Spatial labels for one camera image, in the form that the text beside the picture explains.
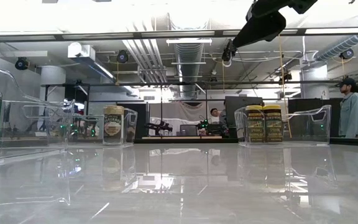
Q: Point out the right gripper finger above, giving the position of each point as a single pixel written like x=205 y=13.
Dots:
x=264 y=29

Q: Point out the yellow lid spice jar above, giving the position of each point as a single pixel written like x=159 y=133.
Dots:
x=273 y=124
x=255 y=124

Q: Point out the tan lid spice jar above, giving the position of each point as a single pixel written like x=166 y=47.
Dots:
x=113 y=124

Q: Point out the background black robot arm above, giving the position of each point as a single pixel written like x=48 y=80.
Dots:
x=158 y=126
x=211 y=127

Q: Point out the round black ceiling device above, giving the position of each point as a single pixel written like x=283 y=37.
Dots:
x=21 y=63
x=346 y=53
x=122 y=56

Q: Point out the black background monitor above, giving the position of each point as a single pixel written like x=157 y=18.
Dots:
x=242 y=107

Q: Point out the person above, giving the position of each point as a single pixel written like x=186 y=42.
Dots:
x=215 y=115
x=354 y=112

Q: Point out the clear plastic bin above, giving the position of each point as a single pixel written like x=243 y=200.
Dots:
x=303 y=133
x=36 y=137
x=129 y=137

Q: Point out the white ceiling unit box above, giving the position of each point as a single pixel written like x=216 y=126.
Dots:
x=81 y=51

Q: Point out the silver ribbed ventilation duct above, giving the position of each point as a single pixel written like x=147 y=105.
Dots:
x=188 y=65
x=343 y=45

